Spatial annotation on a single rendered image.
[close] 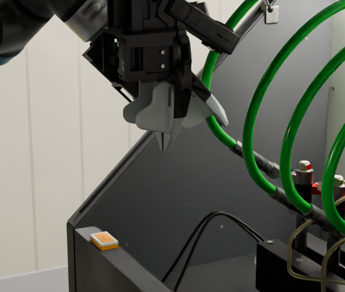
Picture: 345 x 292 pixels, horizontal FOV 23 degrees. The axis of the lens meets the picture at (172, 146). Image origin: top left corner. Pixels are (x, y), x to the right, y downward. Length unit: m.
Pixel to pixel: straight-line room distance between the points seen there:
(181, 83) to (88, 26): 0.21
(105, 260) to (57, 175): 1.91
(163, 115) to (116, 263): 0.42
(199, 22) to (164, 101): 0.10
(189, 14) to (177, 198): 0.64
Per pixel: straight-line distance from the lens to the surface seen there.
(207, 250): 1.64
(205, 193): 1.59
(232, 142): 1.21
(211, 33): 1.00
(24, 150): 3.19
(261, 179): 1.15
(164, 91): 0.98
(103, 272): 1.39
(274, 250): 1.33
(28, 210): 3.27
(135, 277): 1.30
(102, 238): 1.41
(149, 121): 0.98
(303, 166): 1.29
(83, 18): 1.12
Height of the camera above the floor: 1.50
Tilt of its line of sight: 16 degrees down
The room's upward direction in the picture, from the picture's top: straight up
